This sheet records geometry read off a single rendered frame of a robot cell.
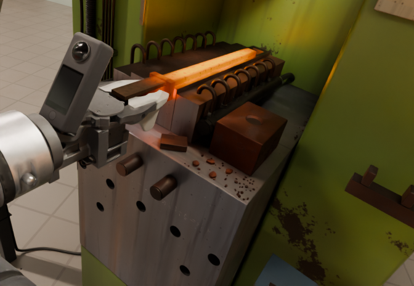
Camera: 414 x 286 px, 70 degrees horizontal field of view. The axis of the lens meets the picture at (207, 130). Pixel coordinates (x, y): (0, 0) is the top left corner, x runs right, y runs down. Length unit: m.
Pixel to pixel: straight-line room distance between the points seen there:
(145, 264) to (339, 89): 0.53
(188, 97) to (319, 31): 0.49
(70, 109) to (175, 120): 0.21
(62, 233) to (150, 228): 0.96
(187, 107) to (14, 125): 0.26
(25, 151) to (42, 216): 1.29
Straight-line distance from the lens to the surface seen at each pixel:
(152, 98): 0.45
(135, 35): 0.75
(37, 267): 1.47
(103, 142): 0.41
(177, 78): 0.53
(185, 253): 0.60
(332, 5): 0.87
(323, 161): 0.59
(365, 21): 0.52
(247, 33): 0.95
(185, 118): 0.51
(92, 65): 0.37
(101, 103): 0.42
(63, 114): 0.38
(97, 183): 0.68
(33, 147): 0.35
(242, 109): 0.54
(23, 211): 1.67
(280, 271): 0.59
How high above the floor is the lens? 1.22
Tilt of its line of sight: 32 degrees down
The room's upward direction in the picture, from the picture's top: 14 degrees clockwise
